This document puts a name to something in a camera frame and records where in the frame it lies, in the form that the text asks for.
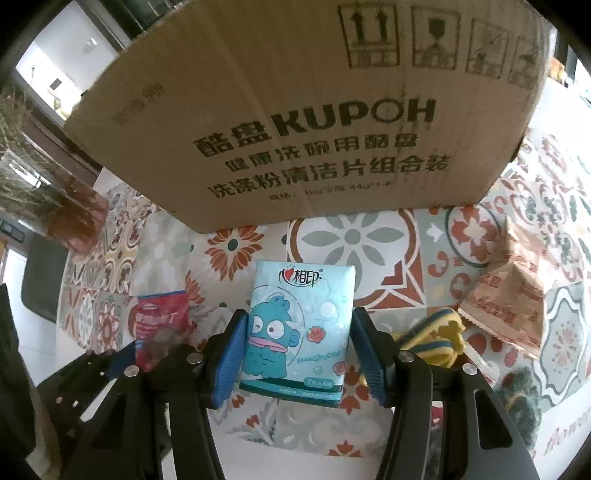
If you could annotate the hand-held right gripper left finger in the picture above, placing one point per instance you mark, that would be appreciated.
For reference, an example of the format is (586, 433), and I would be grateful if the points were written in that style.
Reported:
(226, 364)

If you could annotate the dark grey dining chair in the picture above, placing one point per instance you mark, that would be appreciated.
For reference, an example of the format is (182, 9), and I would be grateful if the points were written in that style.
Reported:
(44, 277)

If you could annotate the blue cartoon tissue pack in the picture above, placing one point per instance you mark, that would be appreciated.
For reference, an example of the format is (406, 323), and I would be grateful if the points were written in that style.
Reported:
(295, 332)

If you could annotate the dark green fuzzy cloth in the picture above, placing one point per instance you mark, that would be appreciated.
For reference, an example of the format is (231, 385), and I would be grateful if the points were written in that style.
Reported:
(521, 401)

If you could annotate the red snack packet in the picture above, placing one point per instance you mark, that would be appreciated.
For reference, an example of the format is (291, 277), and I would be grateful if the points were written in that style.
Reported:
(161, 318)

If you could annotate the dried flower bouquet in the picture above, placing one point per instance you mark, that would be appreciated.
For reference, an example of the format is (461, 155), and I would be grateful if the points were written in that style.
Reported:
(14, 120)

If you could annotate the brown cardboard box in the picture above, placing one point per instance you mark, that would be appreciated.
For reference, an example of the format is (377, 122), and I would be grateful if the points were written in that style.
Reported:
(300, 92)

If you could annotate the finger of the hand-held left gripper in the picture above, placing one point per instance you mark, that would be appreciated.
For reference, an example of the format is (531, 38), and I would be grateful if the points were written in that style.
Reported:
(69, 397)

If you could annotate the beige snack packet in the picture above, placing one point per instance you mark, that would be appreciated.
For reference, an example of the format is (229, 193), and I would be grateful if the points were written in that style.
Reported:
(508, 300)

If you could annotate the glass vase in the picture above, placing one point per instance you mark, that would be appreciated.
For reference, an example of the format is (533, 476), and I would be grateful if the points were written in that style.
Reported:
(78, 226)

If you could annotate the yellow and blue sponge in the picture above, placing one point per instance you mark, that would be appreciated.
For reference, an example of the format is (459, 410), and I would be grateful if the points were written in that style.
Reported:
(434, 341)

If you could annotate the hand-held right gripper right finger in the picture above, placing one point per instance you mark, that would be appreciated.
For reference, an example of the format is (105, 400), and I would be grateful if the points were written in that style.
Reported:
(369, 364)

